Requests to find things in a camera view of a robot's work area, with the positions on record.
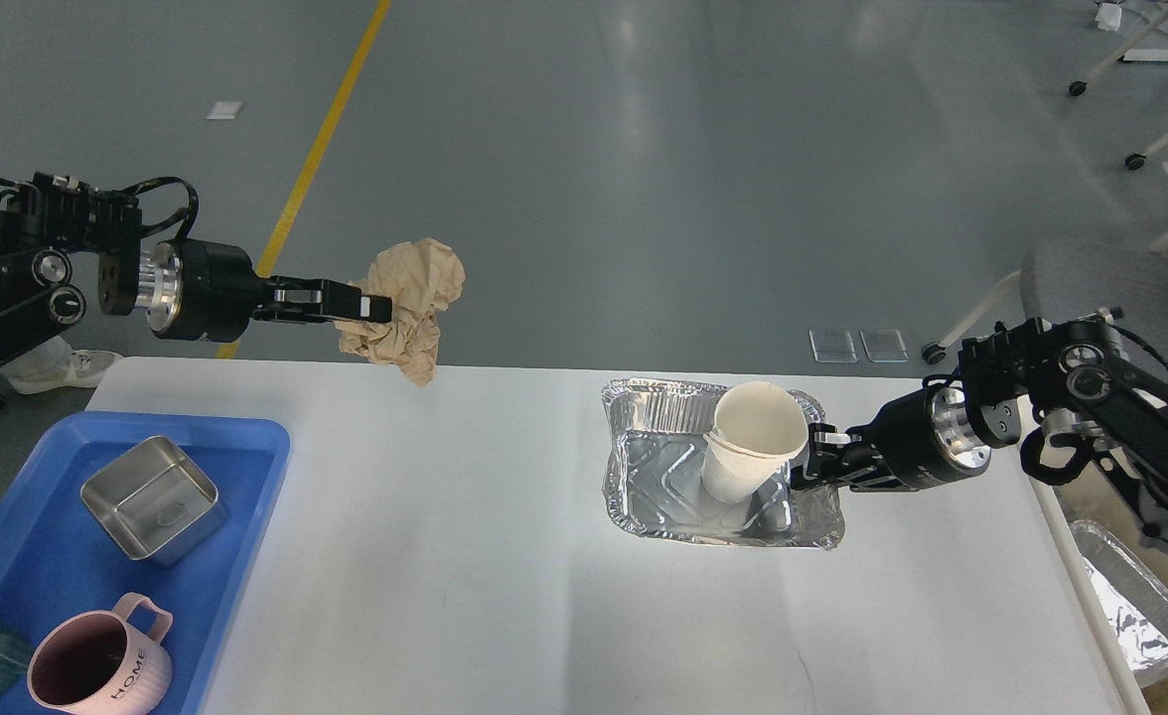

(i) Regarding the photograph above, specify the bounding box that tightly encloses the beige plastic bin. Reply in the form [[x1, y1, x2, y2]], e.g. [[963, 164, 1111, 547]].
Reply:
[[1033, 467, 1168, 714]]

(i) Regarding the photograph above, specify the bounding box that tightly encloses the foil tray in bin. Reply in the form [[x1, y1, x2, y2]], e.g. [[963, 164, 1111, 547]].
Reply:
[[1069, 519, 1168, 688]]

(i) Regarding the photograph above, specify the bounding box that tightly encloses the grey office chair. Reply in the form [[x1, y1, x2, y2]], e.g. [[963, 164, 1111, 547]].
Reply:
[[922, 240, 1168, 363]]

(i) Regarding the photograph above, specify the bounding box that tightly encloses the blue plastic tray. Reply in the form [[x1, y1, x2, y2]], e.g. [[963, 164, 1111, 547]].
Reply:
[[0, 411, 290, 714]]

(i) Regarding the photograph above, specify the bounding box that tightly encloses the brown paper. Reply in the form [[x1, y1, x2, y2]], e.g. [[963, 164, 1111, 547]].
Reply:
[[335, 238, 466, 388]]

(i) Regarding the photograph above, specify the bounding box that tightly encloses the aluminium foil tray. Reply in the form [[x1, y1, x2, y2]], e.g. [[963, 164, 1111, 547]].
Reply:
[[602, 379, 846, 549]]

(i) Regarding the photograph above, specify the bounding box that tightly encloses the pink ribbed mug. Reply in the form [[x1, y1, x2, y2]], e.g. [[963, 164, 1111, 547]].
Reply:
[[26, 592, 174, 714]]

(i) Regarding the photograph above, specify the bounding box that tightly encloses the stainless steel rectangular container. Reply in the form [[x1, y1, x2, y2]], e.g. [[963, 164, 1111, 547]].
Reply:
[[79, 435, 229, 567]]

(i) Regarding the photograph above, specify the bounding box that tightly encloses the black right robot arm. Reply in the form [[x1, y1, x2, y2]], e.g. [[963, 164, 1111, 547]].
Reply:
[[790, 308, 1168, 555]]

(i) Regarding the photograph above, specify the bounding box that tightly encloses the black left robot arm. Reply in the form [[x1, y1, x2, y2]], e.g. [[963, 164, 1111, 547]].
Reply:
[[0, 173, 394, 366]]

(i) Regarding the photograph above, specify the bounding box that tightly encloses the white paper cup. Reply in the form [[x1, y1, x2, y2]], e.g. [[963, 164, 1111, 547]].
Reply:
[[701, 381, 809, 505]]

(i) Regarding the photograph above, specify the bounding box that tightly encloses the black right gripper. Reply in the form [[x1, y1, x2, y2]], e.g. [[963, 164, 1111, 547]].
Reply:
[[790, 386, 990, 493]]

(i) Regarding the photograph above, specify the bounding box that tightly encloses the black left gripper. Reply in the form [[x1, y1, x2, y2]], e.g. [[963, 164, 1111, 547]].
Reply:
[[145, 240, 392, 343]]

